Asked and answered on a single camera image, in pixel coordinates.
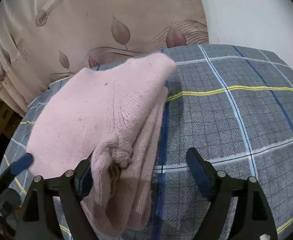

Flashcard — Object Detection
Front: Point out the beige leaf-print curtain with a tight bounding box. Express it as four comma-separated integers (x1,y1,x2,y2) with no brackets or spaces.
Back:
0,0,208,115

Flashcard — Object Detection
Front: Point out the grey plaid bed sheet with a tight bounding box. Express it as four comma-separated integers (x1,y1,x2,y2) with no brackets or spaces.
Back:
0,43,293,240

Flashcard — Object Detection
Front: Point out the pink knitted sweater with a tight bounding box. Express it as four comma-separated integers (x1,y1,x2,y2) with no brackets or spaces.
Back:
27,53,176,238

